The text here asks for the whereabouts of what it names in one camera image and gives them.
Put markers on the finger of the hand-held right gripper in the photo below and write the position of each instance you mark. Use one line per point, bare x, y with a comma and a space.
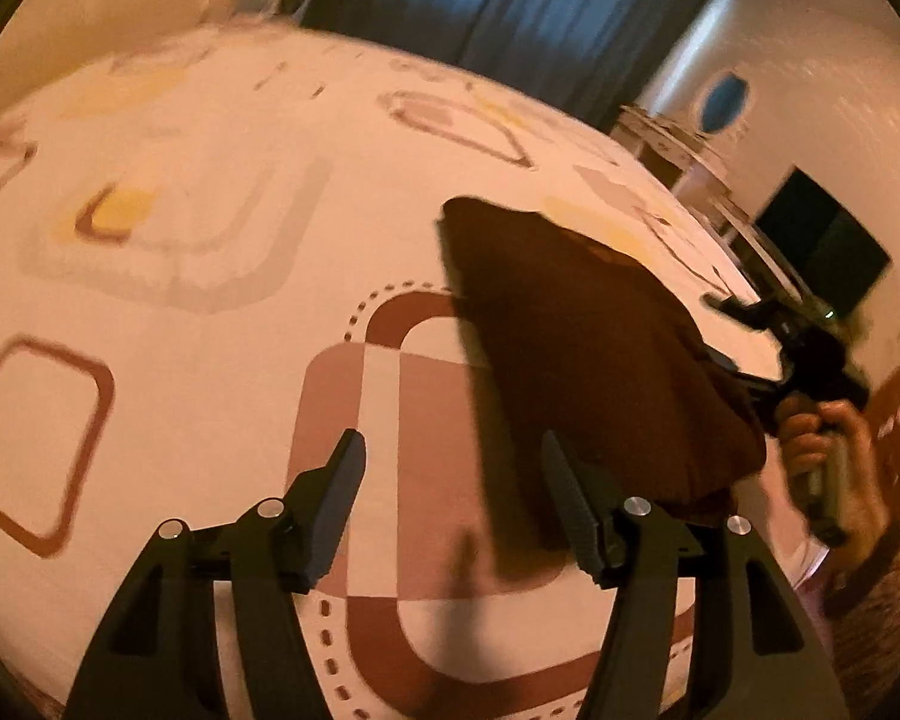
735, 307
750, 382

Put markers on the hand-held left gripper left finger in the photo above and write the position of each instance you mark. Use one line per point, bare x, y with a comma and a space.
337, 487

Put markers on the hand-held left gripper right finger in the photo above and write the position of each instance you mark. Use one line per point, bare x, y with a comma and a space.
570, 495

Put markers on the brown checked garment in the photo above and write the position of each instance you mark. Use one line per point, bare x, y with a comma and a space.
592, 345

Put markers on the person's right forearm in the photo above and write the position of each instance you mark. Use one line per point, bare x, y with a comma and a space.
877, 600

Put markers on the person's right hand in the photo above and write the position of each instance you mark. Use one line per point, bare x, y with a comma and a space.
870, 465

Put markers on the black television screen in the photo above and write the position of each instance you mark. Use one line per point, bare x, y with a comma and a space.
825, 240

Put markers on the white shelf unit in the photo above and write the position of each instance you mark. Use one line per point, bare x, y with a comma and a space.
675, 142

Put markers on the patterned white bed sheet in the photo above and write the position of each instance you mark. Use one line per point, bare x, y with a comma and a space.
195, 315

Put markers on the blue window curtain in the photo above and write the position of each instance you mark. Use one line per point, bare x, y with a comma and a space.
532, 15

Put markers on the blue oval wall mirror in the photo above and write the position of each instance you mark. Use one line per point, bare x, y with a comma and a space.
724, 101

